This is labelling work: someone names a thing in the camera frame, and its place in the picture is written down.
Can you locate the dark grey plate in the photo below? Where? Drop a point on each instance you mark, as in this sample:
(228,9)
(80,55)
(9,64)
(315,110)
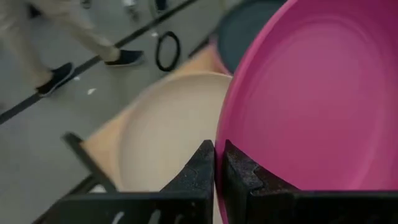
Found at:
(239,34)

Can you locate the beige plate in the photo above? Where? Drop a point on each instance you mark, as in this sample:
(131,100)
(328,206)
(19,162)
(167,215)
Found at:
(168,130)

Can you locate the magenta plate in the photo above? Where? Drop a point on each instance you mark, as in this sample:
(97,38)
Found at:
(311,102)

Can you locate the small white paper scrap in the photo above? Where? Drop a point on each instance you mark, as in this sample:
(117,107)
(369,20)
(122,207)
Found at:
(91,91)
(154,34)
(76,78)

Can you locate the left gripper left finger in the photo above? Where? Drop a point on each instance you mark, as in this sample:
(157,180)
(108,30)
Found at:
(186,205)

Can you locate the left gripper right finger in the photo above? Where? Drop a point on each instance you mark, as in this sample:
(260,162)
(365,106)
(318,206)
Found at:
(280,207)

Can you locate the person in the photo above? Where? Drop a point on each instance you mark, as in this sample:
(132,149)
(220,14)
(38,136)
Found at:
(57,77)

